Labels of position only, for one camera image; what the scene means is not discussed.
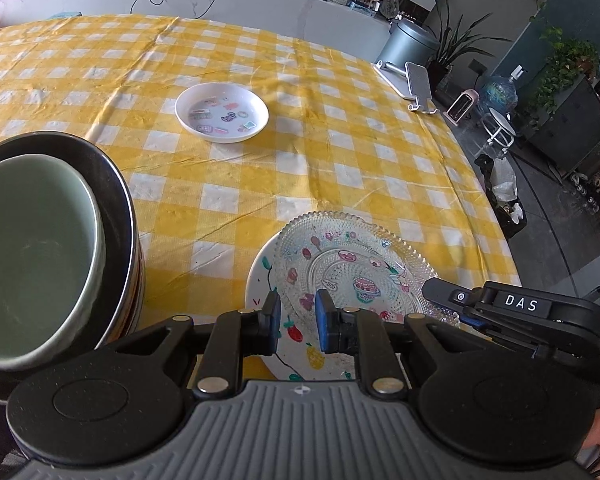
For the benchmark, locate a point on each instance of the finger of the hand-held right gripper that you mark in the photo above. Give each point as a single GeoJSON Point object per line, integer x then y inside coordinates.
{"type": "Point", "coordinates": [450, 295]}

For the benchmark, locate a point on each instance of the patterned clear glass plate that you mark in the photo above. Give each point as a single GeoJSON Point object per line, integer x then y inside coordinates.
{"type": "Point", "coordinates": [360, 260]}

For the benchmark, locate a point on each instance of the blue water jug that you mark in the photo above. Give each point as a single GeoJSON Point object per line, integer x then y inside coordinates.
{"type": "Point", "coordinates": [500, 90]}

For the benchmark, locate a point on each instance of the small white sticker plate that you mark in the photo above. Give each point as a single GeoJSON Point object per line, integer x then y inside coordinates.
{"type": "Point", "coordinates": [222, 112]}

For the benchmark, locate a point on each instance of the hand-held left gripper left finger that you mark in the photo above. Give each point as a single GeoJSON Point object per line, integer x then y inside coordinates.
{"type": "Point", "coordinates": [277, 322]}

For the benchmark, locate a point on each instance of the green ceramic bowl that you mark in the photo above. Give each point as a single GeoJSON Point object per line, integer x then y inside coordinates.
{"type": "Point", "coordinates": [35, 260]}

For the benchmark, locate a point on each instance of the white plate with fruit drawings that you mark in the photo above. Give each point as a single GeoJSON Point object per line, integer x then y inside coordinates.
{"type": "Point", "coordinates": [260, 280]}

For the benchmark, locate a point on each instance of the steel bowl with orange outside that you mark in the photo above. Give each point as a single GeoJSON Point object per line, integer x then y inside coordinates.
{"type": "Point", "coordinates": [112, 195]}

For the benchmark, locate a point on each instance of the black bin with white bag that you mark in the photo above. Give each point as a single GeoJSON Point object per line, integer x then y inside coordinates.
{"type": "Point", "coordinates": [505, 195]}

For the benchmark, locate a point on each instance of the white round stool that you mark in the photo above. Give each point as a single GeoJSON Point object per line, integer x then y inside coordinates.
{"type": "Point", "coordinates": [497, 130]}

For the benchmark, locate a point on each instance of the teal plastic stool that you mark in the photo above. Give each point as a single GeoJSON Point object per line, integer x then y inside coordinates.
{"type": "Point", "coordinates": [65, 13]}

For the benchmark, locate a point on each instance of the grey marble counter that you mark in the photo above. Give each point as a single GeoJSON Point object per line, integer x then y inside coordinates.
{"type": "Point", "coordinates": [255, 15]}

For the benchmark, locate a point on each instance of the long-leaf potted plant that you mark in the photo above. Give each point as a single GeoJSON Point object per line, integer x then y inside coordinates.
{"type": "Point", "coordinates": [455, 40]}

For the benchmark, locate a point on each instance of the yellow checked tablecloth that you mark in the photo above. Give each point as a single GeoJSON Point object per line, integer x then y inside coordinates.
{"type": "Point", "coordinates": [330, 160]}

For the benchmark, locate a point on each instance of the grey round trash can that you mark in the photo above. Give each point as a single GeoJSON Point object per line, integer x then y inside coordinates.
{"type": "Point", "coordinates": [407, 42]}

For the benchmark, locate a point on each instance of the green pothos plant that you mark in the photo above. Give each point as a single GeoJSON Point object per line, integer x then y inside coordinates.
{"type": "Point", "coordinates": [565, 65]}

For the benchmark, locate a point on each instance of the pink small heater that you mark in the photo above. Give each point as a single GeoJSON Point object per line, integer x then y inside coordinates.
{"type": "Point", "coordinates": [460, 107]}

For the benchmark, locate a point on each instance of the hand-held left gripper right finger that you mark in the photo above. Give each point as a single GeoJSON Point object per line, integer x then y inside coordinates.
{"type": "Point", "coordinates": [322, 322]}

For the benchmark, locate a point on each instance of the white phone stand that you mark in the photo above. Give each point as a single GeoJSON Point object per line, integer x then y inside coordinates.
{"type": "Point", "coordinates": [420, 85]}

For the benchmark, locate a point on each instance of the grey cabinet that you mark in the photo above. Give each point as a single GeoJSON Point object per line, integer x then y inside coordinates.
{"type": "Point", "coordinates": [575, 125]}

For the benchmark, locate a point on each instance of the decorative round plate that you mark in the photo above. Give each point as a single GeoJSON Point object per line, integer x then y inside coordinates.
{"type": "Point", "coordinates": [390, 4]}

